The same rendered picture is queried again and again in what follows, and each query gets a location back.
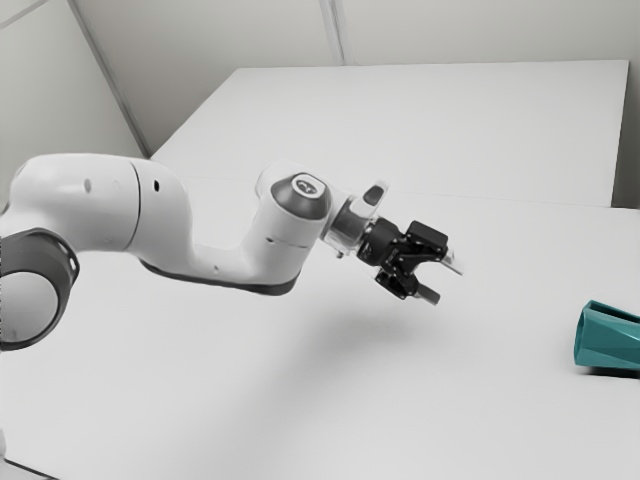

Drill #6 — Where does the teal faceted mug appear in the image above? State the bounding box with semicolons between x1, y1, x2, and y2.
572;299;640;372

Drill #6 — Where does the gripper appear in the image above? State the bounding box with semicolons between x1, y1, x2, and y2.
357;216;466;306

